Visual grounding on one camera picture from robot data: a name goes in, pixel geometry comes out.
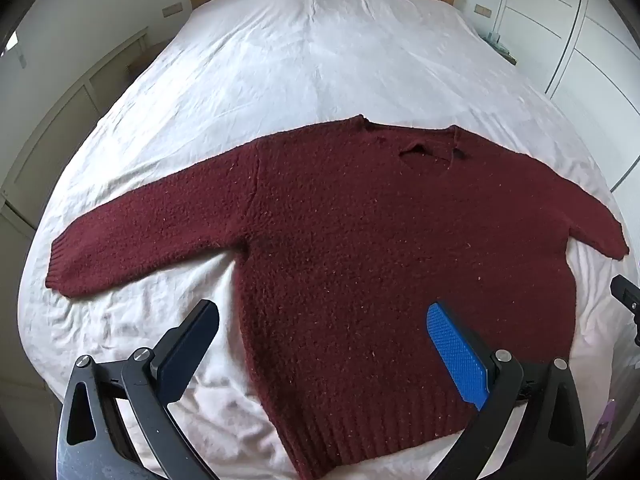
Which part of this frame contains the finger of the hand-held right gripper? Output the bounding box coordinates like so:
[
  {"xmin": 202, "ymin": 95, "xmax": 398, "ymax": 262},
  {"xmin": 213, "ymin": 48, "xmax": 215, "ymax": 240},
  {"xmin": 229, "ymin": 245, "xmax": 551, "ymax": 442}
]
[{"xmin": 610, "ymin": 275, "xmax": 640, "ymax": 347}]

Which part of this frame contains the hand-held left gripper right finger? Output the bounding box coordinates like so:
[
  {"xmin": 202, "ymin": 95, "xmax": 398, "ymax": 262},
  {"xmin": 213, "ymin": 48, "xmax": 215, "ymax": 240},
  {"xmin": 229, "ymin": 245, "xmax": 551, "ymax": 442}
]
[{"xmin": 426, "ymin": 301, "xmax": 589, "ymax": 480}]

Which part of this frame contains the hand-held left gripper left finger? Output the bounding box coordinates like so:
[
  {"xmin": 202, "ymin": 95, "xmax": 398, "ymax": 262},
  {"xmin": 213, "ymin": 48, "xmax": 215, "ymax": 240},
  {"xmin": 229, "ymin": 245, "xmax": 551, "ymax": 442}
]
[{"xmin": 56, "ymin": 299, "xmax": 221, "ymax": 480}]

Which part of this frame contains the dark red knit sweater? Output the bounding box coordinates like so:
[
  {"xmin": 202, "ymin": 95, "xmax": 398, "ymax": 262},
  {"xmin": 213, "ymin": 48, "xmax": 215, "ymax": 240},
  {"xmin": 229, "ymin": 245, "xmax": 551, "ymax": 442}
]
[{"xmin": 45, "ymin": 115, "xmax": 630, "ymax": 480}]

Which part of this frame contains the purple printed item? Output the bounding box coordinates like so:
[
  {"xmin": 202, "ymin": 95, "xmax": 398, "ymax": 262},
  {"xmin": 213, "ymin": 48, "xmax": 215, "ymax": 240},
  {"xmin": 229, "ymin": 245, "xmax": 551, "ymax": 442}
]
[{"xmin": 586, "ymin": 400, "xmax": 622, "ymax": 463}]

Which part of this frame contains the white panelled cupboard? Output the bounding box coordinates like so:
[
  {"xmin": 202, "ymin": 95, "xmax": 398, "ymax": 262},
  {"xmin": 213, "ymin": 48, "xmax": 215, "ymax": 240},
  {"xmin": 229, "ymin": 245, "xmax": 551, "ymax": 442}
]
[{"xmin": 0, "ymin": 27, "xmax": 151, "ymax": 241}]

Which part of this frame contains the wooden nightstand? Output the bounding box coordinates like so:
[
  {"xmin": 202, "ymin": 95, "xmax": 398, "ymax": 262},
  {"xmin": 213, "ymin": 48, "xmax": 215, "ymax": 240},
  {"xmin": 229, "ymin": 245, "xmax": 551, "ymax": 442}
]
[{"xmin": 479, "ymin": 32, "xmax": 519, "ymax": 67}]

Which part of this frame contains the bed with white sheet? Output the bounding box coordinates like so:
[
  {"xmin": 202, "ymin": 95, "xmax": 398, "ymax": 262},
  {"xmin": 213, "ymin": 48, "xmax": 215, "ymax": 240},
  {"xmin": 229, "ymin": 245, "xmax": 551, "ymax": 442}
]
[{"xmin": 16, "ymin": 0, "xmax": 640, "ymax": 480}]

